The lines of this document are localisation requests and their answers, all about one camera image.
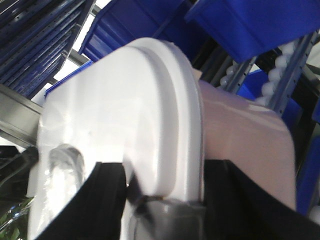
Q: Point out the white bin lid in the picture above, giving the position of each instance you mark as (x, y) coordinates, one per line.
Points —
(139, 107)

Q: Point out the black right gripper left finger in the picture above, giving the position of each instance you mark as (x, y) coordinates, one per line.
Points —
(95, 212)

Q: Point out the green potted plant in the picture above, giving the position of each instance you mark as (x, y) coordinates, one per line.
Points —
(14, 219)

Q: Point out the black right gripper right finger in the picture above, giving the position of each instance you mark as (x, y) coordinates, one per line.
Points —
(238, 209)

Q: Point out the blue shelf bin upper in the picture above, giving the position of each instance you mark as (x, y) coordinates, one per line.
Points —
(248, 28)

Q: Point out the white roller conveyor track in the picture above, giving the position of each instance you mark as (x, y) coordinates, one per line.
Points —
(237, 72)

